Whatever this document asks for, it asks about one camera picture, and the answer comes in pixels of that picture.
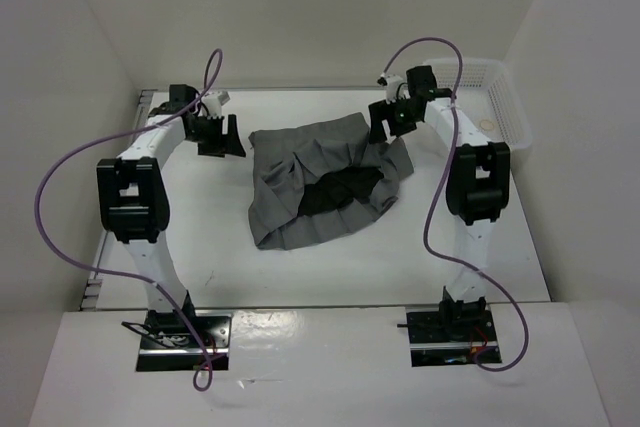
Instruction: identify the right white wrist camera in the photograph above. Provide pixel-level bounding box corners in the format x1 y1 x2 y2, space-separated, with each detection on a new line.
377 74 406 103

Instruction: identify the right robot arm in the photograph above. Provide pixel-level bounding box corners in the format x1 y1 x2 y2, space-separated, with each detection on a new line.
369 65 511 340

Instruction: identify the white plastic basket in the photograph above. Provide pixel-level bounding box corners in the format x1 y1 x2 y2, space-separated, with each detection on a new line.
425 57 532 152

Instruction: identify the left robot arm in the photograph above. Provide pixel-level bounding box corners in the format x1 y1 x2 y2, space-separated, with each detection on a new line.
96 84 246 347

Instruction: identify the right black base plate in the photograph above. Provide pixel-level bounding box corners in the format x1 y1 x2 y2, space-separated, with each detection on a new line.
397 306 502 367

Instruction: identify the grey pleated skirt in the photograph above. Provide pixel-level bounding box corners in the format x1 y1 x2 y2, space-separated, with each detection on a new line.
248 113 414 250

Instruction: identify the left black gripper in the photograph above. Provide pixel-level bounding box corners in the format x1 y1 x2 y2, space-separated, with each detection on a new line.
185 113 245 158

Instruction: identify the aluminium table edge rail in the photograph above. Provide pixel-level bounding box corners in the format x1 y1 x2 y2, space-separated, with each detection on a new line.
79 88 157 311

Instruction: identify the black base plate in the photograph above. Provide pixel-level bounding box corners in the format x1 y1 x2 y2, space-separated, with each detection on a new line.
129 313 232 372
397 306 502 367

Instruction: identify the purple cable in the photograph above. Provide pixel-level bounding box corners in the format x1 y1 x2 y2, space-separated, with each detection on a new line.
33 48 227 392
377 36 531 373

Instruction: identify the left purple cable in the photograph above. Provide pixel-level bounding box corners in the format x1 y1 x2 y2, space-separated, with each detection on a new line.
33 48 227 392

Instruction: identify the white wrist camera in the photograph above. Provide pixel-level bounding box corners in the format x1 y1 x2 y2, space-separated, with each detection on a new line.
377 74 406 103
198 90 230 119

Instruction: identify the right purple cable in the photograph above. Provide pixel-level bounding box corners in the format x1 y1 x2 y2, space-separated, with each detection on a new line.
377 36 531 373

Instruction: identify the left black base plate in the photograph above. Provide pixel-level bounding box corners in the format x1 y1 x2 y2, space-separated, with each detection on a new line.
129 313 232 372

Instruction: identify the rubber band in basket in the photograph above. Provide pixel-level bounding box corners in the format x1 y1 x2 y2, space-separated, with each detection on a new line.
480 119 495 131

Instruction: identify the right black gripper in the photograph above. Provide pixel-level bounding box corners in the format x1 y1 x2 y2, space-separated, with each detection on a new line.
368 94 420 143

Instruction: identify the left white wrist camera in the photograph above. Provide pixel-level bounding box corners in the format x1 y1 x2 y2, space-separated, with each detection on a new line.
198 90 230 119

